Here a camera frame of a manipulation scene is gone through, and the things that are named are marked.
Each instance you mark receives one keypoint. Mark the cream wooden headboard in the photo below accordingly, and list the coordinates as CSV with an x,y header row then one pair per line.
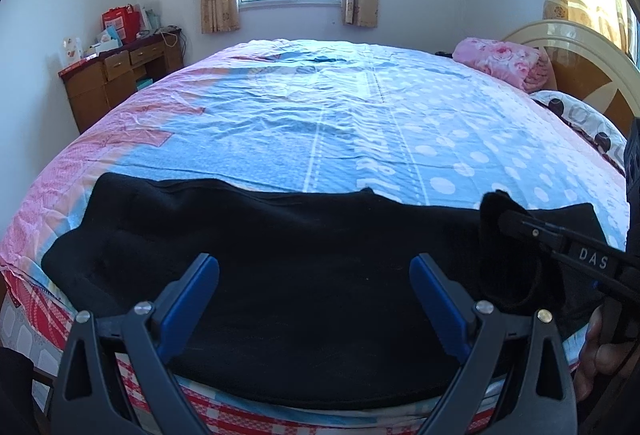
x,y
575,60

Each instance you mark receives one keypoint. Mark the pink floral folded blanket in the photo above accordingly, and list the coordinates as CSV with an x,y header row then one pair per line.
x,y
500,60

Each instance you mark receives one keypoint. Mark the pink and blue bedsheet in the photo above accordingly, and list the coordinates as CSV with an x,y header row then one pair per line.
x,y
350,115

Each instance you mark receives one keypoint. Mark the white dotted pillow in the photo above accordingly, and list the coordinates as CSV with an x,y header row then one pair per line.
x,y
575,115

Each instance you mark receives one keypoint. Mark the red plaid mattress sheet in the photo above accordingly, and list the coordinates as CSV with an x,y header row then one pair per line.
x,y
220,407

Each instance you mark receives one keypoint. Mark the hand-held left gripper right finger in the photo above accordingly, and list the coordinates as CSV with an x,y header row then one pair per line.
x,y
437,305

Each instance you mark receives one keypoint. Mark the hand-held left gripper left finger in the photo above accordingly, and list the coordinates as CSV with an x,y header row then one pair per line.
x,y
192,300

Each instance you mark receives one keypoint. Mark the small black object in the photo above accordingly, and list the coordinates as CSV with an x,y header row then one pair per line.
x,y
444,53

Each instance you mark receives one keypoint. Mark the red gift bag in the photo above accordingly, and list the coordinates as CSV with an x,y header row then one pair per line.
x,y
120,22

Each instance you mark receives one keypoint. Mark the brown wooden desk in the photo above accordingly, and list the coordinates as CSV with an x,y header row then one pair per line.
x,y
90,85

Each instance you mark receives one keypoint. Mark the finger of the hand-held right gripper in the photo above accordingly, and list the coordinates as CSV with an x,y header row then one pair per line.
x,y
535,232

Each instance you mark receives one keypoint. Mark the teal box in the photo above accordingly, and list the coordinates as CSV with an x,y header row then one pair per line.
x,y
144,83

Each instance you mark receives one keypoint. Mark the blue tissue box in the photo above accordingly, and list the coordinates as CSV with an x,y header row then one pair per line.
x,y
110,37

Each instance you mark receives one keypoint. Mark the black pants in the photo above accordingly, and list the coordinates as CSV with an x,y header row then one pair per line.
x,y
300,275

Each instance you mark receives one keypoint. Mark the person's right hand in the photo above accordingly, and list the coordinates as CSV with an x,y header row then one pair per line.
x,y
600,360

